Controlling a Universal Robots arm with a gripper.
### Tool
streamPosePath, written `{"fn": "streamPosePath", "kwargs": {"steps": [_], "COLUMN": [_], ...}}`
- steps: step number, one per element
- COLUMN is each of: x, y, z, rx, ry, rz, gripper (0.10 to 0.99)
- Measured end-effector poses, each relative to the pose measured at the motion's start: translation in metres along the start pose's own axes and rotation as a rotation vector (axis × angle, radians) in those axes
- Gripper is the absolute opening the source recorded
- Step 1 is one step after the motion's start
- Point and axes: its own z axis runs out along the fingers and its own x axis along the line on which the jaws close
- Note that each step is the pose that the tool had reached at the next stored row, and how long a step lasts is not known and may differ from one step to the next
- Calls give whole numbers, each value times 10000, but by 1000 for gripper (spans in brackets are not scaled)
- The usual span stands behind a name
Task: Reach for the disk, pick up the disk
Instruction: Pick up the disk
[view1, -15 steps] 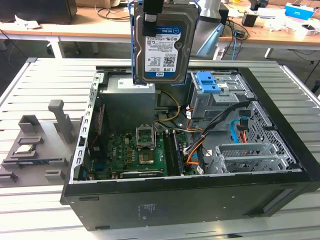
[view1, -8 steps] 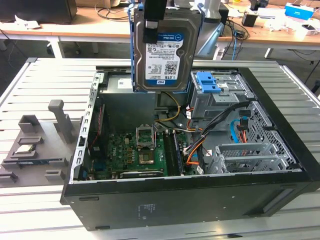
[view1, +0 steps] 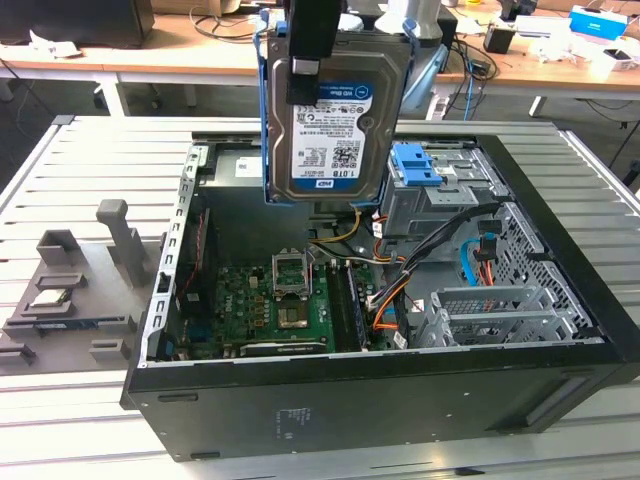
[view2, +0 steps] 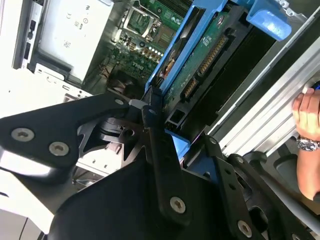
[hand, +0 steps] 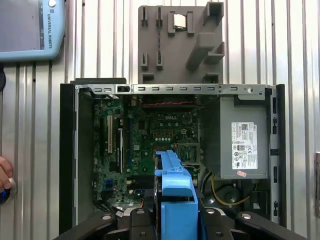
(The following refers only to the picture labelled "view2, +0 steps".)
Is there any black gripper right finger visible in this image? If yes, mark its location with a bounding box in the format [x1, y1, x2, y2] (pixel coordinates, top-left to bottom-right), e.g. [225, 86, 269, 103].
[203, 135, 316, 240]

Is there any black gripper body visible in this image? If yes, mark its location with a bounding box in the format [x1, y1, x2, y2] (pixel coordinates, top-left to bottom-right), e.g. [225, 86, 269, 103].
[46, 156, 235, 240]

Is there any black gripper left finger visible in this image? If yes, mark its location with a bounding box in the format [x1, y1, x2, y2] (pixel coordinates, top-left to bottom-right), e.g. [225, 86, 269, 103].
[0, 86, 195, 227]

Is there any person's hand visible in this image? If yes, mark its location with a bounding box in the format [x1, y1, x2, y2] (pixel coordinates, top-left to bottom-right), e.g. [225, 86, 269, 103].
[291, 87, 320, 143]

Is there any hard disk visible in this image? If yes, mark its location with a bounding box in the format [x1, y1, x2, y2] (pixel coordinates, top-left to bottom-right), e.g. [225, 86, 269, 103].
[144, 0, 293, 179]

